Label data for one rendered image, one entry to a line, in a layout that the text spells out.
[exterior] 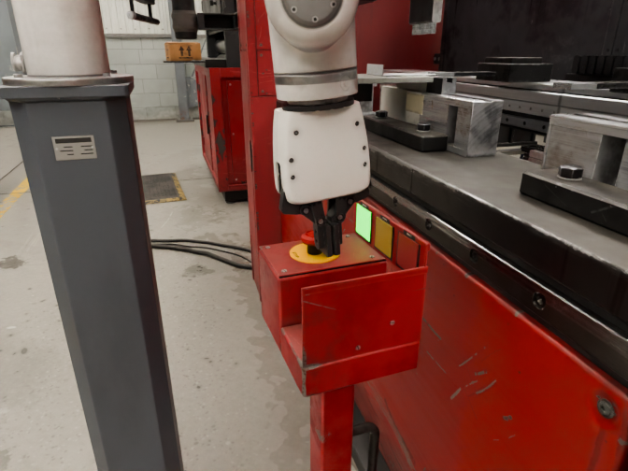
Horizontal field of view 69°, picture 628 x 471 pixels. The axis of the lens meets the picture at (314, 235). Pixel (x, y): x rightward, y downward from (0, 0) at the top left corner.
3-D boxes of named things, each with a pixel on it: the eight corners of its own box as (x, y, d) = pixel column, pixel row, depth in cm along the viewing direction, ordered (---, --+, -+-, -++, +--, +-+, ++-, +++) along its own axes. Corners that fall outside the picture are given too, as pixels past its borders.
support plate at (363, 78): (283, 79, 99) (283, 74, 99) (394, 78, 106) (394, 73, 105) (304, 84, 83) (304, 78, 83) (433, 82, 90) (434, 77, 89)
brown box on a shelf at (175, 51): (163, 62, 312) (161, 42, 307) (201, 62, 319) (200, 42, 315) (164, 63, 286) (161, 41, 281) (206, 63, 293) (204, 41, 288)
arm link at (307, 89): (340, 64, 51) (342, 92, 52) (264, 73, 49) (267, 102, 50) (376, 66, 44) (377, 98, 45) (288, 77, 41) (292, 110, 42)
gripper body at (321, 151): (347, 83, 52) (351, 178, 56) (260, 94, 49) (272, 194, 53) (378, 88, 45) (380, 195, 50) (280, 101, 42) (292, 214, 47)
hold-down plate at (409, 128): (362, 128, 110) (362, 115, 109) (382, 127, 112) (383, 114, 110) (421, 152, 83) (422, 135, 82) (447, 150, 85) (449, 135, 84)
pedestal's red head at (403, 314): (261, 315, 72) (256, 207, 65) (353, 297, 77) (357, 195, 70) (303, 399, 55) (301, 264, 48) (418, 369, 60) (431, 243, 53)
